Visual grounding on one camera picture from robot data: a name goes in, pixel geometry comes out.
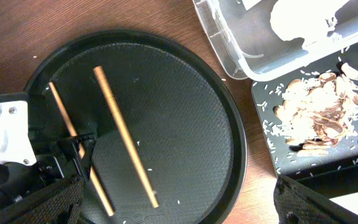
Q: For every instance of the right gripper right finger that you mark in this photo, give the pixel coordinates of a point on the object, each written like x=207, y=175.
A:
x=296, y=203

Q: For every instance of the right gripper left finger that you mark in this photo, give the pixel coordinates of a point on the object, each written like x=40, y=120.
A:
x=51, y=190

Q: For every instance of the food scraps and rice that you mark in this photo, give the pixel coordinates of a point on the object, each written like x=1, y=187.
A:
x=310, y=119

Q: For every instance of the white napkin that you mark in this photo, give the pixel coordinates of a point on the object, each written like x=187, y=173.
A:
x=265, y=27

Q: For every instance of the black rectangular tray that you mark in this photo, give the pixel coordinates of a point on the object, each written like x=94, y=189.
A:
x=330, y=180

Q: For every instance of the round black tray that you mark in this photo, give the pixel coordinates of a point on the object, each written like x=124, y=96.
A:
x=182, y=119

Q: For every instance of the clear plastic bin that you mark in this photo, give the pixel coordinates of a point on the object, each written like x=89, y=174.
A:
x=216, y=18

